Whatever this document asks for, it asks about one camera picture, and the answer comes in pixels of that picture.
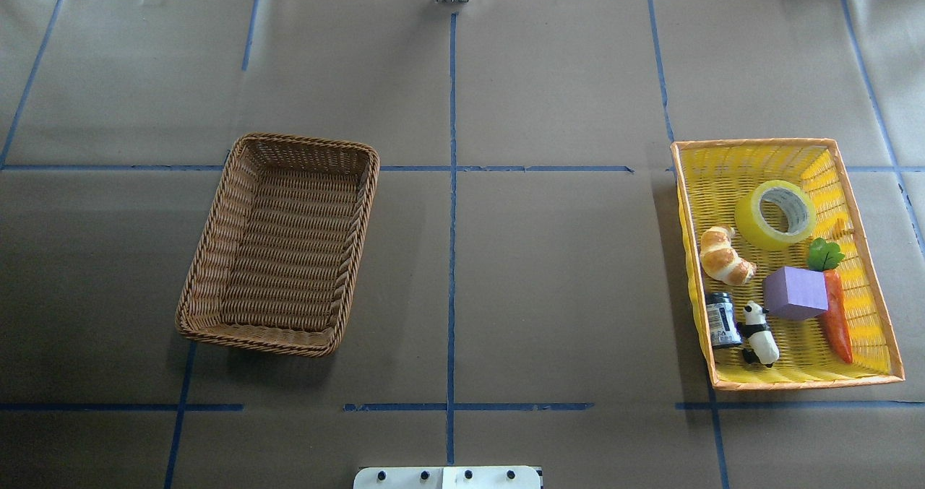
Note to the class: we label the yellow plastic basket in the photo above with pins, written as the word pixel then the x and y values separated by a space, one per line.
pixel 711 177

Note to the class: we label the brown wicker basket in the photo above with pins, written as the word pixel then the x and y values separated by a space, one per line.
pixel 276 267

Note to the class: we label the small dark can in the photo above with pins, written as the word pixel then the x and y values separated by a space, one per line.
pixel 721 319

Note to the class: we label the toy croissant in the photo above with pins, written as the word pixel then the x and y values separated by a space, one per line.
pixel 721 261

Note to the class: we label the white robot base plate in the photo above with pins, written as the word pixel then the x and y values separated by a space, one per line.
pixel 491 476

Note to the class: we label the toy carrot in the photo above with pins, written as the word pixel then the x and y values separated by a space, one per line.
pixel 825 256

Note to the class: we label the yellow tape roll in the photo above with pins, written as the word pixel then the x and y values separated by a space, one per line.
pixel 794 204

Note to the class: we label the panda figurine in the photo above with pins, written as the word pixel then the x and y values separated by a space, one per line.
pixel 759 344

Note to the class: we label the purple cube block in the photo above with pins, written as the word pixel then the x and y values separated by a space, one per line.
pixel 795 294

